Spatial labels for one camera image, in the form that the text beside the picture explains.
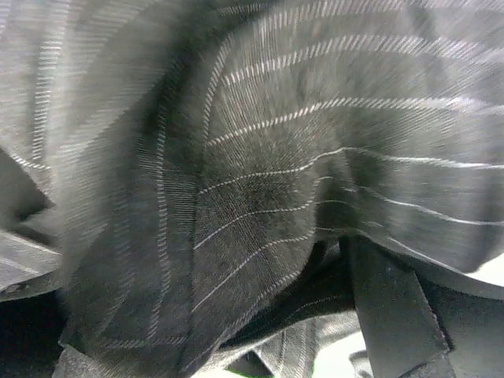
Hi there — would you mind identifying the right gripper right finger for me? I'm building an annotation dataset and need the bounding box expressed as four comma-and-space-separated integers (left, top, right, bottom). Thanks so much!
340, 237, 503, 377

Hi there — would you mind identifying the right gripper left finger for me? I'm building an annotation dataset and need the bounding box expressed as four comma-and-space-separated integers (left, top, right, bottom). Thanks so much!
0, 251, 76, 378

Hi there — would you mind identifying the dark pinstripe shirt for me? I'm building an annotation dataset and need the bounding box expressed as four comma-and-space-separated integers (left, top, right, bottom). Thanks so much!
1, 1, 503, 377

